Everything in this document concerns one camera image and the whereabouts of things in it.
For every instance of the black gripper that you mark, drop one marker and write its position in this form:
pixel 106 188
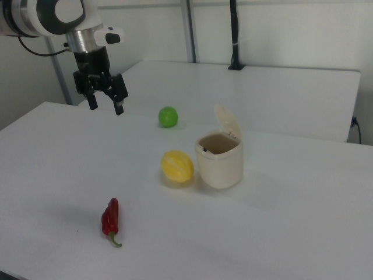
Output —
pixel 91 62

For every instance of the white cylindrical cup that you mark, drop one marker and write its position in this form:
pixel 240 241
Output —
pixel 218 172

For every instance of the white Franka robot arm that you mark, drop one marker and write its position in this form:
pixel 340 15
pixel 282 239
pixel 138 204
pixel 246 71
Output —
pixel 29 14

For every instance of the green toy lime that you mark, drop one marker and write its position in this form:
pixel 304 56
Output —
pixel 168 117

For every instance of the yellow toy melon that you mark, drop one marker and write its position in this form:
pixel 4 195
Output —
pixel 177 166

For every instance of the red toy chili pepper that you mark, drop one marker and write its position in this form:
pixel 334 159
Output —
pixel 110 217

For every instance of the black pole with base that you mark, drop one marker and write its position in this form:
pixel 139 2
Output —
pixel 234 35

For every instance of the grey metal frame post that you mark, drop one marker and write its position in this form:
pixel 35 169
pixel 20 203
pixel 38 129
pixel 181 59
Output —
pixel 59 76
pixel 190 29

